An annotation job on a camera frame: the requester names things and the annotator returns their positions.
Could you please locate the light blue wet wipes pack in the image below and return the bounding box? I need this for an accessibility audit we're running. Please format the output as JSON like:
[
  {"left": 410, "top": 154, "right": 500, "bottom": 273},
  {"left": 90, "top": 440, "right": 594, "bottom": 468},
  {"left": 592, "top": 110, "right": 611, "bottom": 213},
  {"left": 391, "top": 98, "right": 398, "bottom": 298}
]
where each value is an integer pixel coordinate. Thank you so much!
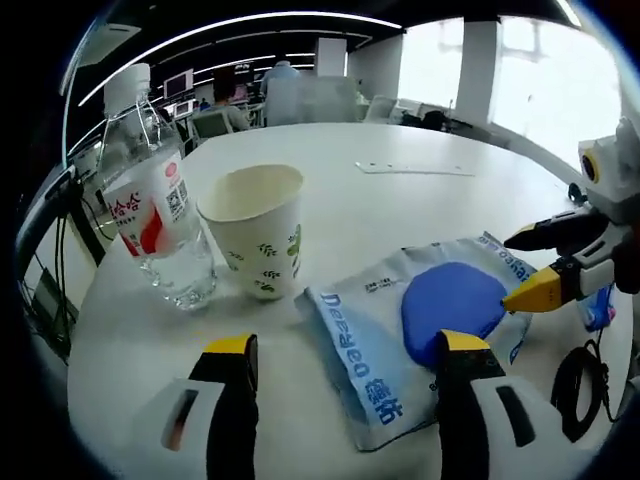
[{"left": 293, "top": 230, "right": 544, "bottom": 454}]

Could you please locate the white flat strip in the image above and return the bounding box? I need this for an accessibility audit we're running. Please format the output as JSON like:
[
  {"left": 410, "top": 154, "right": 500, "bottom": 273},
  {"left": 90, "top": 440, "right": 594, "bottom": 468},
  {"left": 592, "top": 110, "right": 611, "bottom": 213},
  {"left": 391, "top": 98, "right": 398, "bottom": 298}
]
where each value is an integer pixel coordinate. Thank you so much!
[{"left": 354, "top": 159, "right": 476, "bottom": 178}]

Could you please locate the black cable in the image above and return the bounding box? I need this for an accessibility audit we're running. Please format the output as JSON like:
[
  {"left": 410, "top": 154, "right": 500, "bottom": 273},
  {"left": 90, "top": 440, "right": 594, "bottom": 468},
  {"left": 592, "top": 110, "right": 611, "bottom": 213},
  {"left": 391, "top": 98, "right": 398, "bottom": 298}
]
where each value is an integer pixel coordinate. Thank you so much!
[{"left": 549, "top": 339, "right": 622, "bottom": 444}]

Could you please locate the pink desktop monitor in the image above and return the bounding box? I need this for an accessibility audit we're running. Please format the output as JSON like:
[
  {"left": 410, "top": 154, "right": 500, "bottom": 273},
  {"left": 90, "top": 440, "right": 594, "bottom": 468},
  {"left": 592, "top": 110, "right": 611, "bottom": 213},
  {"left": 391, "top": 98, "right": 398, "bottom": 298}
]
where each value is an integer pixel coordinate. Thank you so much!
[{"left": 163, "top": 69, "right": 195, "bottom": 96}]

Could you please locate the white partition panel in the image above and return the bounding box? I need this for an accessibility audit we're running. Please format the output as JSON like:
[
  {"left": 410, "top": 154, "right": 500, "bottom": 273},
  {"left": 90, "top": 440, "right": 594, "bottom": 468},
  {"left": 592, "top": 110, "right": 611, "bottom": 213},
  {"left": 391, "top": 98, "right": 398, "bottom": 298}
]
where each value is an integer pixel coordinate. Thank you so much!
[{"left": 264, "top": 77, "right": 362, "bottom": 127}]

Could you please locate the blue tissue packet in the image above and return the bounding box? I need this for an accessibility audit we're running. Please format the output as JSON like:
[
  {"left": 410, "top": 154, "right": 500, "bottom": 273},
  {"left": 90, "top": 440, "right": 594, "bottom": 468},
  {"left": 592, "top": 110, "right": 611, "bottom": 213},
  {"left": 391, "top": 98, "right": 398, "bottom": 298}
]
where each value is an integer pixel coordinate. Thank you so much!
[{"left": 577, "top": 284, "right": 617, "bottom": 332}]

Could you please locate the long ceiling light strip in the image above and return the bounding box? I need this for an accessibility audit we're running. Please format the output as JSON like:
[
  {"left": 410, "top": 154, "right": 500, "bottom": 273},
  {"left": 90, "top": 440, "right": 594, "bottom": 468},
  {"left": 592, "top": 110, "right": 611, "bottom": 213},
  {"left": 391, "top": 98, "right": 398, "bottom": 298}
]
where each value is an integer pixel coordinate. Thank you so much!
[{"left": 62, "top": 13, "right": 404, "bottom": 96}]

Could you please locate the ceiling air conditioner unit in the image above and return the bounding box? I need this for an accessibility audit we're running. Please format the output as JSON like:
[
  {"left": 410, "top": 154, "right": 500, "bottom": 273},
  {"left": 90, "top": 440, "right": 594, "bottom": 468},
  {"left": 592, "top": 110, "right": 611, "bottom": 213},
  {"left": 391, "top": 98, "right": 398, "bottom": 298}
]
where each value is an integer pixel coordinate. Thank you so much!
[{"left": 77, "top": 22, "right": 144, "bottom": 66}]

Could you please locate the white paper cup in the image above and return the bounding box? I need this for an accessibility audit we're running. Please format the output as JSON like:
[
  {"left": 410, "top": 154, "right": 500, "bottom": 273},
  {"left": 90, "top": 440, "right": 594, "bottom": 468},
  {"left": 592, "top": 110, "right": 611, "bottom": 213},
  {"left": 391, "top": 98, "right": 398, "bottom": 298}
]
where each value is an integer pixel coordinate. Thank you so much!
[{"left": 196, "top": 163, "right": 305, "bottom": 302}]

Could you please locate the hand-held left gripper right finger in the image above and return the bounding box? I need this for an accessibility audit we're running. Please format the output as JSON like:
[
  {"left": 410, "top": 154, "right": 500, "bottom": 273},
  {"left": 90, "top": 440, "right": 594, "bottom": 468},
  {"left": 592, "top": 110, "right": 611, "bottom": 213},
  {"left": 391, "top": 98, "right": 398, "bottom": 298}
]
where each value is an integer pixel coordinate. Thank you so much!
[{"left": 433, "top": 328, "right": 576, "bottom": 480}]

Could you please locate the white table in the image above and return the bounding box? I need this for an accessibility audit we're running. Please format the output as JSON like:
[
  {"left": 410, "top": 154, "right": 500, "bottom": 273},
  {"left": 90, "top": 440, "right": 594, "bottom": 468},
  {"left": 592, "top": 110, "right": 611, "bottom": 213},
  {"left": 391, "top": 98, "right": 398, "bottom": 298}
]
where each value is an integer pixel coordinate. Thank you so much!
[{"left": 67, "top": 121, "right": 639, "bottom": 480}]

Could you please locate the clear plastic water bottle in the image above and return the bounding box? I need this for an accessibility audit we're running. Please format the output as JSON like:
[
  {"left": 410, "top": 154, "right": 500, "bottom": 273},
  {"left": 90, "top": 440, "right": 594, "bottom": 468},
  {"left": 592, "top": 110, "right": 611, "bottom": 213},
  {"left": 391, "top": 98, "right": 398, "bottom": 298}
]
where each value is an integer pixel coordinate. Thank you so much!
[{"left": 97, "top": 63, "right": 219, "bottom": 311}]

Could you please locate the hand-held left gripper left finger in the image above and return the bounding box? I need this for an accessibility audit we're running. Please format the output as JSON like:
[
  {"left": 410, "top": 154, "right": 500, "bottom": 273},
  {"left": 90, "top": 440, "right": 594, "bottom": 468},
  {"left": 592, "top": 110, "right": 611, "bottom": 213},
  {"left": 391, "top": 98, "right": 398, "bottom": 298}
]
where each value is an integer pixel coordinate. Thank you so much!
[{"left": 143, "top": 333, "right": 261, "bottom": 480}]

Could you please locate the white office chair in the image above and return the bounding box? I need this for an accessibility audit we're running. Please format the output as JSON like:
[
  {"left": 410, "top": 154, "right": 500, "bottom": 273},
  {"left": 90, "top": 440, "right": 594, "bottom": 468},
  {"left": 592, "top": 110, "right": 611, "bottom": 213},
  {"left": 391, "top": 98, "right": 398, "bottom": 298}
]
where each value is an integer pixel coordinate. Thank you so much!
[{"left": 191, "top": 110, "right": 237, "bottom": 147}]

